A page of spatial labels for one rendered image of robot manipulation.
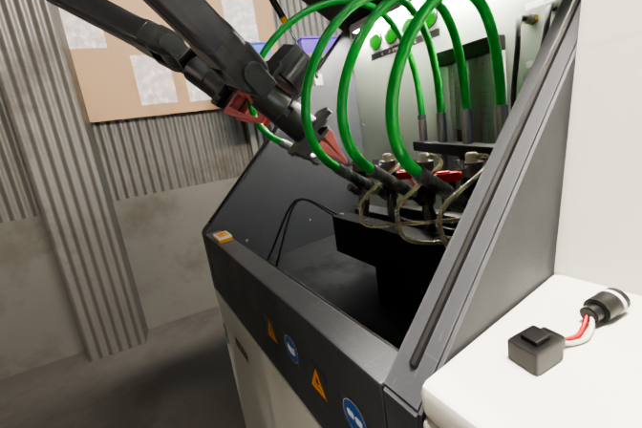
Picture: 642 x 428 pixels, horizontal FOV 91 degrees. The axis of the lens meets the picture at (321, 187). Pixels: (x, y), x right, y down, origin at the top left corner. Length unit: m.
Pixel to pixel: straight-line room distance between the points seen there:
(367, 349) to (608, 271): 0.24
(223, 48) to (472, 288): 0.42
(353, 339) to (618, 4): 0.41
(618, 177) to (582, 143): 0.04
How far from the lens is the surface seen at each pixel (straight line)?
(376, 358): 0.34
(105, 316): 2.41
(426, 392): 0.27
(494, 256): 0.31
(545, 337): 0.29
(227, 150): 2.34
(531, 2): 0.75
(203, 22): 0.50
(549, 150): 0.39
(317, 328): 0.38
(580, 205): 0.41
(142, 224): 2.37
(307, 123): 0.47
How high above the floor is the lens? 1.17
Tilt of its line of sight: 11 degrees down
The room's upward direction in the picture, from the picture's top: 8 degrees counter-clockwise
